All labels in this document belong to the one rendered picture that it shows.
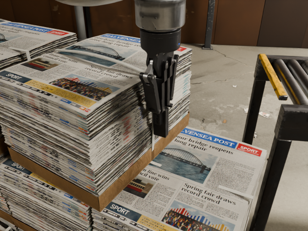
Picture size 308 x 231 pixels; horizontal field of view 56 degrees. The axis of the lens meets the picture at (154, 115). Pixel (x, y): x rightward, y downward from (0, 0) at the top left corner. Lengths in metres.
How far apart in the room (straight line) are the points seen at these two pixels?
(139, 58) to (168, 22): 0.20
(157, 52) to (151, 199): 0.30
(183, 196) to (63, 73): 0.36
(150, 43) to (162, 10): 0.06
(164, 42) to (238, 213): 0.36
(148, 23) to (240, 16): 3.70
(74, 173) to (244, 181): 0.37
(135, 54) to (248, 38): 3.63
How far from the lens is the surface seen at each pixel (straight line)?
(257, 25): 4.25
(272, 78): 1.25
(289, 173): 2.10
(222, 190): 0.68
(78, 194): 0.63
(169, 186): 0.67
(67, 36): 0.89
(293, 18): 4.33
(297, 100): 1.18
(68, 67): 0.66
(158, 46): 0.53
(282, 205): 1.87
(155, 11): 0.50
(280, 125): 1.11
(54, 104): 0.53
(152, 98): 0.56
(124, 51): 0.73
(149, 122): 0.65
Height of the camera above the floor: 1.30
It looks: 32 degrees down
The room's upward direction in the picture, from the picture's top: straight up
